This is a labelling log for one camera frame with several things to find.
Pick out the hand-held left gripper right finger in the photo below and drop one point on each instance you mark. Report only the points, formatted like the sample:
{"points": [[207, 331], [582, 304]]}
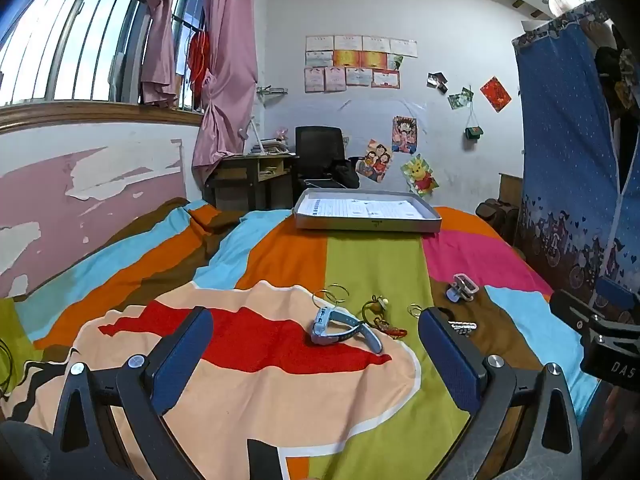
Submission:
{"points": [[447, 357]]}

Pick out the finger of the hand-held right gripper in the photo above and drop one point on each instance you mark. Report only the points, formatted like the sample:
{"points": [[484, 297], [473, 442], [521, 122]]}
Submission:
{"points": [[570, 306], [617, 291]]}

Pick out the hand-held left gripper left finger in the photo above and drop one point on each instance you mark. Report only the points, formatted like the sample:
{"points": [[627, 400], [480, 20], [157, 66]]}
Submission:
{"points": [[182, 355]]}

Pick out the grey hair claw clip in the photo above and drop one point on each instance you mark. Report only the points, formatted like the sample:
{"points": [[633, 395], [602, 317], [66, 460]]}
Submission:
{"points": [[462, 285]]}

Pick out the light blue wrist watch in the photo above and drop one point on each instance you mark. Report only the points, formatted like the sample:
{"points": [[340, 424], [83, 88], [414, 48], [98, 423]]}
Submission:
{"points": [[325, 322]]}

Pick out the grey shallow tray box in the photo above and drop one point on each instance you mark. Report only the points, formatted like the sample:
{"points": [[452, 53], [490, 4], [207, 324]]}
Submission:
{"points": [[330, 223]]}

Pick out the brown suitcase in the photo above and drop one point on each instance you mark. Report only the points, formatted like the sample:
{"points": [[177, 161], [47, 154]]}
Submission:
{"points": [[497, 217]]}

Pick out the colourful patchwork blanket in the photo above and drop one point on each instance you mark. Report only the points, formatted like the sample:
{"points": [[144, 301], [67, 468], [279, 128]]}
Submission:
{"points": [[370, 270]]}

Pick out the wooden cabinet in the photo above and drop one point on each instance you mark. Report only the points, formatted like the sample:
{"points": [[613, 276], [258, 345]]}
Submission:
{"points": [[510, 190]]}

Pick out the blue fabric wardrobe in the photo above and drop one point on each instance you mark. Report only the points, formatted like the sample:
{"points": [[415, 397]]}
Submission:
{"points": [[565, 135]]}

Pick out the wooden desk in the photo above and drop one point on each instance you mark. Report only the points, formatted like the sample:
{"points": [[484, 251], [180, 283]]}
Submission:
{"points": [[235, 170]]}

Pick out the small green hanging bag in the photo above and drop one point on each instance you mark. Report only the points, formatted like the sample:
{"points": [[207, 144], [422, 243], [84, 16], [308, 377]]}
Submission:
{"points": [[474, 133]]}

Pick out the black bag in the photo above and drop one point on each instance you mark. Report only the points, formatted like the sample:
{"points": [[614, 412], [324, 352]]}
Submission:
{"points": [[347, 172]]}

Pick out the dark hanging clothes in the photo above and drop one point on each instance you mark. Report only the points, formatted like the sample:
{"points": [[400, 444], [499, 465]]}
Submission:
{"points": [[617, 80]]}

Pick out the red diamond paper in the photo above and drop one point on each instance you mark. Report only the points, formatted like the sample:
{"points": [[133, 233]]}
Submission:
{"points": [[496, 94]]}

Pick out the books on desk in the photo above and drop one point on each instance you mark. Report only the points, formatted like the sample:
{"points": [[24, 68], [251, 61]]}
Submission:
{"points": [[270, 146]]}

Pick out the white desk lamp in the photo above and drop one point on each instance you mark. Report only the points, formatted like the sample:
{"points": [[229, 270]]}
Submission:
{"points": [[252, 132]]}

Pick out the black office chair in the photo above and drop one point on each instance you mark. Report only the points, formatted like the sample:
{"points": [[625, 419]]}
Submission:
{"points": [[320, 147]]}

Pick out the long tied pink curtain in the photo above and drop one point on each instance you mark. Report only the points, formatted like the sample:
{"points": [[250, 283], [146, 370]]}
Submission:
{"points": [[227, 60]]}

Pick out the short pink curtain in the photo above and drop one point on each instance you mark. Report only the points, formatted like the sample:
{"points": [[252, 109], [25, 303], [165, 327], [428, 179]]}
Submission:
{"points": [[157, 35]]}

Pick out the barred window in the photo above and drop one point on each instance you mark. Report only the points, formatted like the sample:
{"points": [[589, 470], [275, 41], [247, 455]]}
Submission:
{"points": [[75, 35]]}

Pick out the yellow bear wall poster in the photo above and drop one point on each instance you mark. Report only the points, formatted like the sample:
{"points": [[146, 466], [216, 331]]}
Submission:
{"points": [[420, 175]]}

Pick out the cartoon family wall poster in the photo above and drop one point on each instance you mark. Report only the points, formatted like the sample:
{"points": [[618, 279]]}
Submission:
{"points": [[376, 161]]}

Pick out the anime wall poster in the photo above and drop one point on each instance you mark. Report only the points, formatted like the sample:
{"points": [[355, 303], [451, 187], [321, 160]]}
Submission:
{"points": [[404, 135]]}

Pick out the green wall photo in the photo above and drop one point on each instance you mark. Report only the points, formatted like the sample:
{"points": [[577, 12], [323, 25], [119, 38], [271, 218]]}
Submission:
{"points": [[461, 99]]}

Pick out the dark wall photo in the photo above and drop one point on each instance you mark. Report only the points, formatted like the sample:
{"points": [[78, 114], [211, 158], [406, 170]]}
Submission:
{"points": [[437, 81]]}

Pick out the metal wall shelf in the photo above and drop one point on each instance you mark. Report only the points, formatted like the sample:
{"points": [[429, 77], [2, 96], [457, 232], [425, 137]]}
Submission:
{"points": [[272, 91]]}

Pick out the group of wall certificates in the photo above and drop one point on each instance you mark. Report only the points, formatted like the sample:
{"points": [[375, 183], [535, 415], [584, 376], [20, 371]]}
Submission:
{"points": [[350, 62]]}

